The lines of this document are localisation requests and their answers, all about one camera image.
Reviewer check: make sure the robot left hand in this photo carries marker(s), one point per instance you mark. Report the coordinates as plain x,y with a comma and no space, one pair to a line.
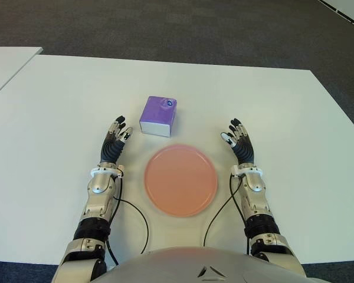
112,148

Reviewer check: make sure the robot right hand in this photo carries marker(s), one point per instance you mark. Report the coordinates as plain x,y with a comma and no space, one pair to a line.
245,148

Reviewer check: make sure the purple tissue paper pack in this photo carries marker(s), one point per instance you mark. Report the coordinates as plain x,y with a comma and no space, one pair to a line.
156,115

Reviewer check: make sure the robot right arm silver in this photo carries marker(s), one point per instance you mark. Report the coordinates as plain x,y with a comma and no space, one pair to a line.
256,194

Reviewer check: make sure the robot left arm silver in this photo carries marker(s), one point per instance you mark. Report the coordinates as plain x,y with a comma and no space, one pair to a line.
98,188

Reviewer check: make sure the pink round plate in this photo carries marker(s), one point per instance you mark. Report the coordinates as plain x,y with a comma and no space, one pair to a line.
180,179

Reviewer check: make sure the silver robot torso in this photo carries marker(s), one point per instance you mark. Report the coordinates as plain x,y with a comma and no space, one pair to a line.
180,265

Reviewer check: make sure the white side table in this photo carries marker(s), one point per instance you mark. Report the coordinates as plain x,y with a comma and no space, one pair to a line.
6,65

